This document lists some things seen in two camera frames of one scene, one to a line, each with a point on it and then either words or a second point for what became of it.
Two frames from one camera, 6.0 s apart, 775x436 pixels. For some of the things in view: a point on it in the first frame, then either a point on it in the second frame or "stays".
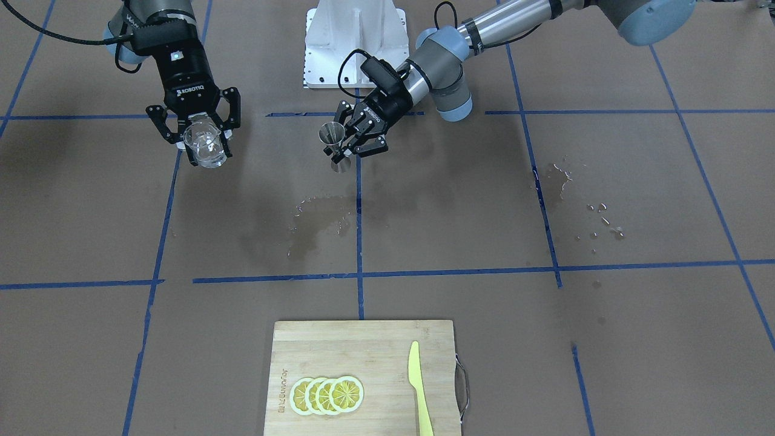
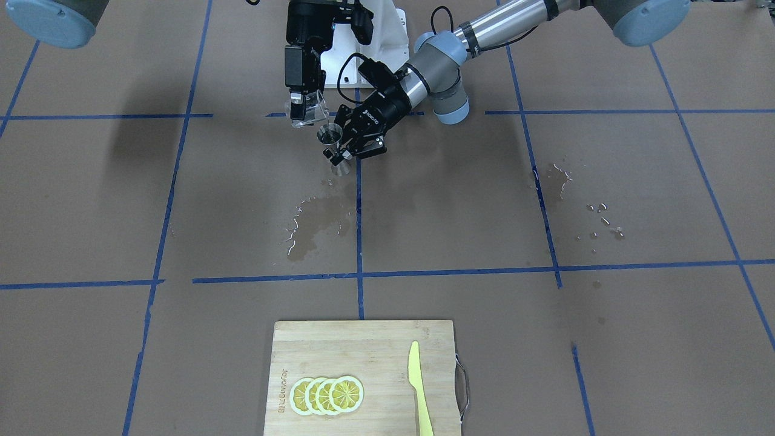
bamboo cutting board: (376, 353) stays
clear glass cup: (203, 139) -> (305, 110)
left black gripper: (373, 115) stays
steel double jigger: (332, 134) stays
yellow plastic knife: (416, 380) stays
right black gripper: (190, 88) -> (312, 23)
